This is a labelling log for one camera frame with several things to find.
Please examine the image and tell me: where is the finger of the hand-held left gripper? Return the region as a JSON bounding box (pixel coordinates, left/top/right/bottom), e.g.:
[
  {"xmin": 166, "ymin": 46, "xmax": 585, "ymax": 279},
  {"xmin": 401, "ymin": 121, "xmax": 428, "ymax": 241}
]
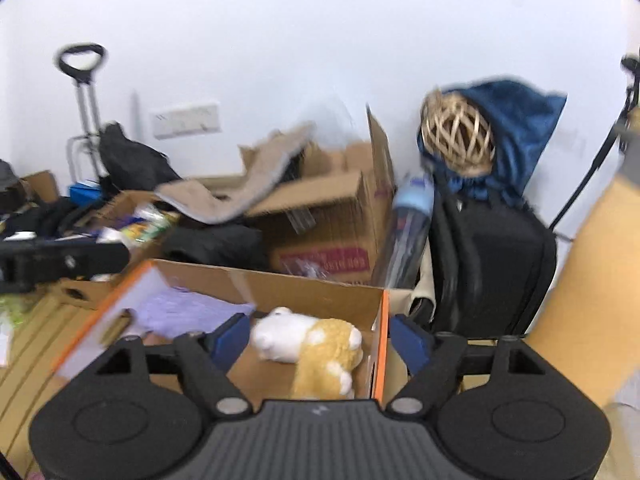
[{"xmin": 36, "ymin": 240, "xmax": 132, "ymax": 282}]

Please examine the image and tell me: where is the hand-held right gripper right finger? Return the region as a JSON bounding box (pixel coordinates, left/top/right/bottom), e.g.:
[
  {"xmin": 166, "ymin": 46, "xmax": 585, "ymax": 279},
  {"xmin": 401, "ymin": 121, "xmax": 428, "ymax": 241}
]
[{"xmin": 386, "ymin": 313, "xmax": 547, "ymax": 417}]

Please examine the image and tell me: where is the black folded cloth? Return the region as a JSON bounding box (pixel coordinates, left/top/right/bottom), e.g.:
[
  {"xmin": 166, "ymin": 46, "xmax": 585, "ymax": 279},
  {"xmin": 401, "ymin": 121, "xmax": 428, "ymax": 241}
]
[{"xmin": 162, "ymin": 224, "xmax": 271, "ymax": 271}]

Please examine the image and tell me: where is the white and yellow plush toy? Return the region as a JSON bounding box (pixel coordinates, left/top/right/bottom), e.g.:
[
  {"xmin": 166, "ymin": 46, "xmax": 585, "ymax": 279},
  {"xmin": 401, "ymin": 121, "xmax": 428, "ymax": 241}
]
[{"xmin": 250, "ymin": 306, "xmax": 365, "ymax": 401}]

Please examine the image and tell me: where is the cream cloth bag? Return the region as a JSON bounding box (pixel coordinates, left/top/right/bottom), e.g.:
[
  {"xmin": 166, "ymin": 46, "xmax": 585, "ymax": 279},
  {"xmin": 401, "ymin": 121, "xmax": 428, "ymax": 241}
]
[{"xmin": 395, "ymin": 247, "xmax": 437, "ymax": 323}]

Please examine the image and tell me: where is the black backpack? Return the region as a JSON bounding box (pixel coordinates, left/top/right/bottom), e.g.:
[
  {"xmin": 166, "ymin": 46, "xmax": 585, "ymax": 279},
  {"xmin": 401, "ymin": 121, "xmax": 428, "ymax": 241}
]
[{"xmin": 422, "ymin": 192, "xmax": 558, "ymax": 338}]

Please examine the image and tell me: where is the orange-edged cardboard box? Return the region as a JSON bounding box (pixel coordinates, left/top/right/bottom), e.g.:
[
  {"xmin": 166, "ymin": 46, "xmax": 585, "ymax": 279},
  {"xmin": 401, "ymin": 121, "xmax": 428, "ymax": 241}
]
[{"xmin": 52, "ymin": 259, "xmax": 416, "ymax": 407}]

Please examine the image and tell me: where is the white wall socket panel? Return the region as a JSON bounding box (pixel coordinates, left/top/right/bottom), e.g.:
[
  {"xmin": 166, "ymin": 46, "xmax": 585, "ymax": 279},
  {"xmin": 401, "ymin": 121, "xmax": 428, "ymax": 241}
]
[{"xmin": 151, "ymin": 102, "xmax": 222, "ymax": 140}]

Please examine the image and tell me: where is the black camera tripod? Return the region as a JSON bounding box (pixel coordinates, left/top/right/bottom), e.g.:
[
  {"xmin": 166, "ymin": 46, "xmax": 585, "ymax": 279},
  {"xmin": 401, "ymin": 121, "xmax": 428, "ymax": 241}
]
[{"xmin": 547, "ymin": 54, "xmax": 640, "ymax": 231}]

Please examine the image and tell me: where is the beige fleece mat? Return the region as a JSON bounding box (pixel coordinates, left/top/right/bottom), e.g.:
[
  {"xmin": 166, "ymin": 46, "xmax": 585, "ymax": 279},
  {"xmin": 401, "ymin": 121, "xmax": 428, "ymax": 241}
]
[{"xmin": 155, "ymin": 121, "xmax": 317, "ymax": 225}]

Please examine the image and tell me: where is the small cardboard box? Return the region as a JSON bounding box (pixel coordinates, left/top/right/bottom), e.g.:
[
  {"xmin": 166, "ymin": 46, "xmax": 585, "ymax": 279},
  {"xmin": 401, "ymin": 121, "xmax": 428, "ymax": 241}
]
[{"xmin": 20, "ymin": 171, "xmax": 62, "ymax": 204}]

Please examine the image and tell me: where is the large red-label cardboard box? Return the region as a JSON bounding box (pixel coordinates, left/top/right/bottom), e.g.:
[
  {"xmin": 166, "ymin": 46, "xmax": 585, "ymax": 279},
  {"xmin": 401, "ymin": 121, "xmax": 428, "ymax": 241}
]
[{"xmin": 239, "ymin": 104, "xmax": 399, "ymax": 287}]

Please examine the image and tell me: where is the wicker ball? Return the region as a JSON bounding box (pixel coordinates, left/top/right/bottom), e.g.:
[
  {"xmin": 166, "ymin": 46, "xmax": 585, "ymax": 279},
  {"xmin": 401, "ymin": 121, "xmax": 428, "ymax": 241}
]
[{"xmin": 421, "ymin": 91, "xmax": 496, "ymax": 177}]

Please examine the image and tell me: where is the black bag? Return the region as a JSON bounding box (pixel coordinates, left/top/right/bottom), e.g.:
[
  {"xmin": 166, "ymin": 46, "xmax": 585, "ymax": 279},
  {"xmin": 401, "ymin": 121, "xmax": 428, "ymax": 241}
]
[{"xmin": 98, "ymin": 122, "xmax": 183, "ymax": 193}]

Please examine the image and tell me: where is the blue cloth bag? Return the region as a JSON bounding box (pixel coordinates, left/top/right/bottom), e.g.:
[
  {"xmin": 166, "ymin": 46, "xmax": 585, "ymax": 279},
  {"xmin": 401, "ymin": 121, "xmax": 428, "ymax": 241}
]
[{"xmin": 417, "ymin": 77, "xmax": 568, "ymax": 208}]

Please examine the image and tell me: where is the purple cloth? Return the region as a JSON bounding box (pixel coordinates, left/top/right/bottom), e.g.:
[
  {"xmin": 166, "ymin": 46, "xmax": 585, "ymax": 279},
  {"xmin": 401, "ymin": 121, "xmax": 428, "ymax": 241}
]
[{"xmin": 131, "ymin": 286, "xmax": 257, "ymax": 340}]

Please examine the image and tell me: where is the blue-capped water bottle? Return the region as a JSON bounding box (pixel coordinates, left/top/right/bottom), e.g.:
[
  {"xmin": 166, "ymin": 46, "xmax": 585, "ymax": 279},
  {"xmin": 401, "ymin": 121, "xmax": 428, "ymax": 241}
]
[{"xmin": 372, "ymin": 172, "xmax": 435, "ymax": 288}]

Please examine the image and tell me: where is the cardboard box of sundries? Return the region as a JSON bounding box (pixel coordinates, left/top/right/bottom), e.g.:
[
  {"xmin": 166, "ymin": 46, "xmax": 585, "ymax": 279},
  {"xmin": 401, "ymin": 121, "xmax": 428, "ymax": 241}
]
[{"xmin": 52, "ymin": 190, "xmax": 182, "ymax": 311}]

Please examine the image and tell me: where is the luggage trolley black handle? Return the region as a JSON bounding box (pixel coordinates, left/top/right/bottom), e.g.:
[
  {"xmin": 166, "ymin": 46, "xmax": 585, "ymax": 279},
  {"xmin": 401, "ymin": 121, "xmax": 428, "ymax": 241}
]
[{"xmin": 56, "ymin": 44, "xmax": 110, "ymax": 186}]

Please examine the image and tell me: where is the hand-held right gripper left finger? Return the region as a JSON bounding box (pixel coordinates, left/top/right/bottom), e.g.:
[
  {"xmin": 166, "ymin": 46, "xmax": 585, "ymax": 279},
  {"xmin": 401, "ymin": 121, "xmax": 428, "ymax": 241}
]
[{"xmin": 77, "ymin": 312, "xmax": 253, "ymax": 417}]

